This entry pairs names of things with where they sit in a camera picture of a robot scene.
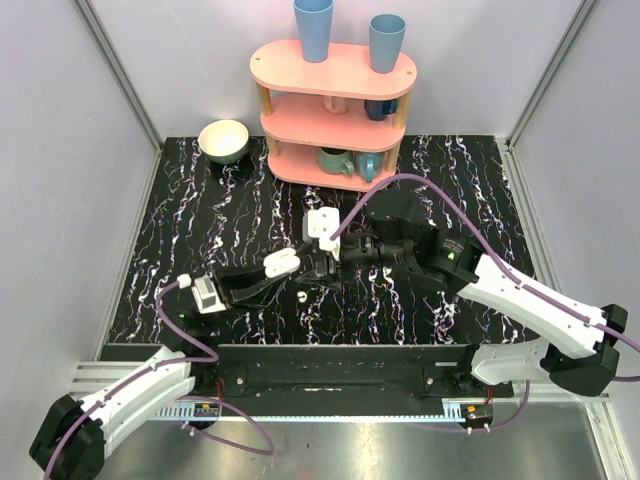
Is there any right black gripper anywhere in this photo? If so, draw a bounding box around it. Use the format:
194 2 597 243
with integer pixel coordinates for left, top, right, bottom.
296 229 411 292

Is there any white oval charging case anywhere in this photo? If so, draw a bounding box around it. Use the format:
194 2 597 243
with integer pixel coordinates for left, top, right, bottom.
263 247 301 278

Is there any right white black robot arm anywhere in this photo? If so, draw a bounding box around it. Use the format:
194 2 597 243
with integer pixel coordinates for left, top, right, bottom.
303 198 627 397

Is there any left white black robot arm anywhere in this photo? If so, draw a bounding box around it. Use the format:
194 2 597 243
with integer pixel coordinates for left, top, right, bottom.
29 267 290 479

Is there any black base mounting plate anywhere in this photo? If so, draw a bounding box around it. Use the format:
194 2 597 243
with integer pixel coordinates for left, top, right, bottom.
193 345 513 401

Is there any green speckled ceramic mug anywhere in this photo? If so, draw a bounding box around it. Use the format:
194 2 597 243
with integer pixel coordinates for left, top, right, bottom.
317 147 355 175

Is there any blue butterfly ceramic mug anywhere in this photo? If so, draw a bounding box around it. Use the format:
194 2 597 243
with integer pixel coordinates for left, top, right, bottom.
354 152 385 183

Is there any pink three-tier wooden shelf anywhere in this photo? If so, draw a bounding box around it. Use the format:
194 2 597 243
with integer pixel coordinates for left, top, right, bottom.
250 39 418 192

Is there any green white ceramic bowl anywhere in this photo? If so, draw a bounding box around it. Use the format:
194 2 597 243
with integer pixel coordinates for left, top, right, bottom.
198 119 250 165

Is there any pink ceramic mug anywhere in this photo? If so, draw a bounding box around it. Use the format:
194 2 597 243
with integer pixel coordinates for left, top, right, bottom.
323 96 349 115

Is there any dark blue ceramic mug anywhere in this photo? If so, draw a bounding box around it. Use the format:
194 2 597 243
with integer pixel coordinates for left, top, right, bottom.
364 99 398 121

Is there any grey blue tall cup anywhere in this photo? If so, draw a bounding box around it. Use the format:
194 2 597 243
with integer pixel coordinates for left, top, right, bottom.
369 14 406 74

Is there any light blue tall cup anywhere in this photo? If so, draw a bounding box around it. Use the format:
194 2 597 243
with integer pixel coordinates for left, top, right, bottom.
293 0 334 63

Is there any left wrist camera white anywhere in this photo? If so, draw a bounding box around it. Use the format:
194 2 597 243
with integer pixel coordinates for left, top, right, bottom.
177 274 227 314

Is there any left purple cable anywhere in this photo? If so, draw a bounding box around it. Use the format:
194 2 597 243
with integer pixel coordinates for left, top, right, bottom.
43 279 276 480

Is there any purple cable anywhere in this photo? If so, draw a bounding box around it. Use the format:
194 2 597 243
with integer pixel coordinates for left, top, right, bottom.
329 173 640 432
43 279 276 480

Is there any aluminium frame rail front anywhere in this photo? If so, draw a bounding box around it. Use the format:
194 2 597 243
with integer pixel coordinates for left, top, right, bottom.
150 400 464 423

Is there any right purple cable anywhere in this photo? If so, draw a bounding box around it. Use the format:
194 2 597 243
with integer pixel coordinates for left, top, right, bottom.
329 173 640 432

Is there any left aluminium corner post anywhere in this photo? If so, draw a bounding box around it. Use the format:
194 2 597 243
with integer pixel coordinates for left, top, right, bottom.
71 0 164 152

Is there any aluminium corner post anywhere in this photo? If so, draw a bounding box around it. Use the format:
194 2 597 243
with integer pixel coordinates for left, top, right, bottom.
505 0 601 149
71 0 164 152

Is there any right aluminium corner post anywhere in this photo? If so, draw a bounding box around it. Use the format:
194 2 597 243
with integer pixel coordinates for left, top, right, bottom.
505 0 601 149

